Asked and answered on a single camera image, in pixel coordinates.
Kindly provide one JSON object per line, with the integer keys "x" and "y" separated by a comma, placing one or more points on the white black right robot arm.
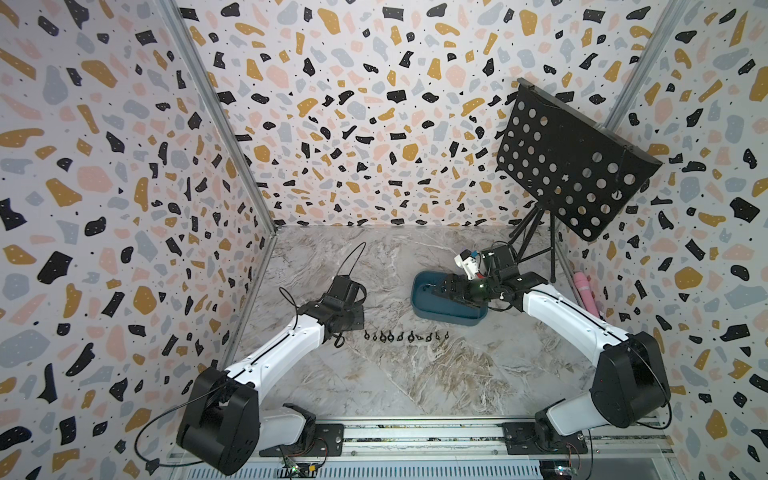
{"x": 630, "y": 380}

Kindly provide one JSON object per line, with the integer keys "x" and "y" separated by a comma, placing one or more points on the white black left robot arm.
{"x": 224, "y": 423}

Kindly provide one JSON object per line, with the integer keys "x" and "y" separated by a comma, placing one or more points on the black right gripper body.
{"x": 476, "y": 290}

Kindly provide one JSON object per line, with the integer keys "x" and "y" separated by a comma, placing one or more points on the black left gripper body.
{"x": 354, "y": 317}

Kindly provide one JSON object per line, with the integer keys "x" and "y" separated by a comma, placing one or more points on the aluminium corner profile right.
{"x": 663, "y": 31}

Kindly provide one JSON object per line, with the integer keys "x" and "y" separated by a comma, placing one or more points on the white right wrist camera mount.
{"x": 470, "y": 262}

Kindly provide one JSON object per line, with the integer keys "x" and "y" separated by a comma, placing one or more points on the teal plastic storage box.
{"x": 428, "y": 305}

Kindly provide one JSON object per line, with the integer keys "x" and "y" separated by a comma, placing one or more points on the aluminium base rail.
{"x": 466, "y": 448}

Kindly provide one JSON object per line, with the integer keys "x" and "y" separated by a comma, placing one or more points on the pink cylindrical bottle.
{"x": 583, "y": 287}

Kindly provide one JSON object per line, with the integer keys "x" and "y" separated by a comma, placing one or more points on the aluminium corner profile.
{"x": 663, "y": 31}
{"x": 169, "y": 12}

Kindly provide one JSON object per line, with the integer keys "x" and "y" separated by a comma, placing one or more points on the black music stand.
{"x": 577, "y": 173}

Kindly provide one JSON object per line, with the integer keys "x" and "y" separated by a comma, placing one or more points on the aluminium corner profile left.
{"x": 169, "y": 12}

